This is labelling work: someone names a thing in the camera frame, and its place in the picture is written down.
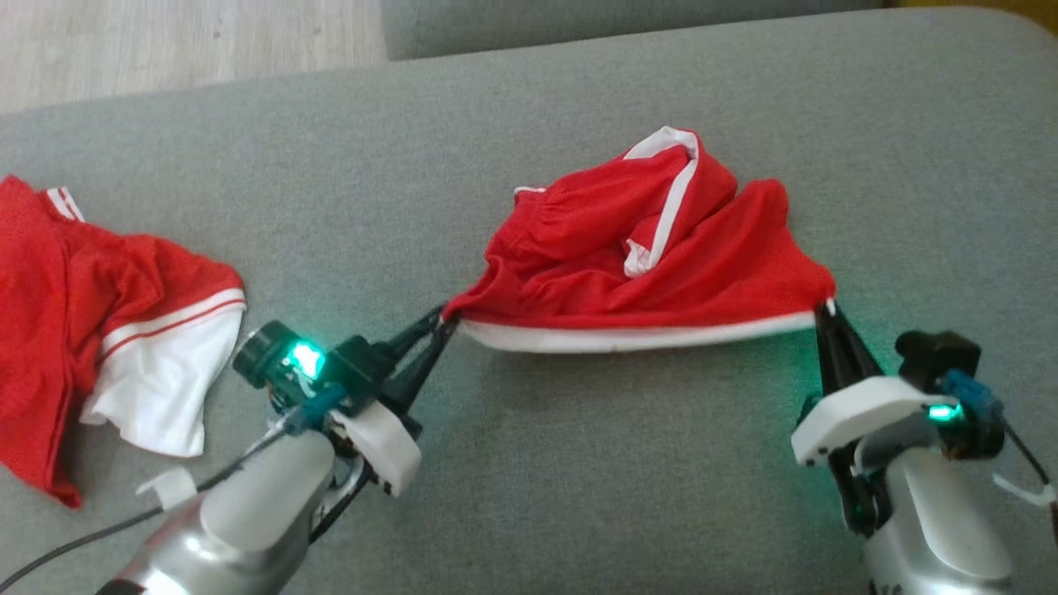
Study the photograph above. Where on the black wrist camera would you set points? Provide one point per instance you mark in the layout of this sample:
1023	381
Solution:
934	355
264	355

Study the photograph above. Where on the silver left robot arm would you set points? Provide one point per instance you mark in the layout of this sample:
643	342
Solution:
240	512

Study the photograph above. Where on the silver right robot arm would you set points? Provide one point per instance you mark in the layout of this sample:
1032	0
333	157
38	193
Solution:
934	529

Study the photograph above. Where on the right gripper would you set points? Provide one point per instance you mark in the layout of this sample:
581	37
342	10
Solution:
860	413

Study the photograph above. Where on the blue left wrist connector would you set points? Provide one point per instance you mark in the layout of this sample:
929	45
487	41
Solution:
318	405

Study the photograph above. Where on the red Bulls 23 jersey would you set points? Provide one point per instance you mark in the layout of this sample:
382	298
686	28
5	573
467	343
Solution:
66	289

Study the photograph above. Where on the large grey sofa chaise cushion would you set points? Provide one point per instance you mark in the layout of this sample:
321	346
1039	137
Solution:
579	463

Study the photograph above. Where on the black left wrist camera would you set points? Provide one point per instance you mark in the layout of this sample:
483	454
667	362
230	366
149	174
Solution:
264	355

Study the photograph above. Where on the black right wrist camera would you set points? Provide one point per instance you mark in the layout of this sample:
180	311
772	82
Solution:
934	355

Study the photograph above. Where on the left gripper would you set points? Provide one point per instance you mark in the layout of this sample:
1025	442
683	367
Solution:
388	446

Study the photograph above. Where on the red shorts white trim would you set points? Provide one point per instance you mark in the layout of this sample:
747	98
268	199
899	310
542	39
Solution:
661	289

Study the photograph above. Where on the grey sofa seat cushion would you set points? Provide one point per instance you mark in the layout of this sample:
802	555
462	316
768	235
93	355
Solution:
579	25

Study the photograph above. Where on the blue right wrist connector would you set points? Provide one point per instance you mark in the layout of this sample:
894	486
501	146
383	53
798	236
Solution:
971	397

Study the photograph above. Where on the yellow sofa back cushion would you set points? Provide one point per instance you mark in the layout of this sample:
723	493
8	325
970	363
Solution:
1025	7

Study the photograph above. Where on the blue wrist connector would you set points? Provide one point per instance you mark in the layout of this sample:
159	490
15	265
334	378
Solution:
318	405
971	397

